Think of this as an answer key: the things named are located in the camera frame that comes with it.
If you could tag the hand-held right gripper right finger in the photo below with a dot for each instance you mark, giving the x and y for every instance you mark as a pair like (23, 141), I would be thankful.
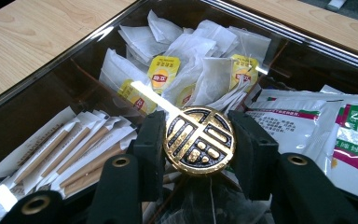
(292, 193)

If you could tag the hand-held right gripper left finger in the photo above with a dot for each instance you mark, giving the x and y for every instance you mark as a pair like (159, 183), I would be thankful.
(121, 186)

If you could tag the square metal compartment box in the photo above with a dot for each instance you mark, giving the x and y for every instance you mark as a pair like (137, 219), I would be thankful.
(37, 118)

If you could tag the row of paper-wrapped wooden stirrers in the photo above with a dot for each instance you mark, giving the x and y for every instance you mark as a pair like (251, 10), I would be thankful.
(74, 149)

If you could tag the pile of white printed sachets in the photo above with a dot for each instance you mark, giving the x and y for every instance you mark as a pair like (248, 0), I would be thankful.
(307, 124)

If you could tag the pile of white tea bags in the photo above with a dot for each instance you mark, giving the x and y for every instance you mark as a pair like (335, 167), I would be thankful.
(199, 53)

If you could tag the white metal stand frame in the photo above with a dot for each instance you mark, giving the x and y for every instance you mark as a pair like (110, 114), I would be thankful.
(336, 3)

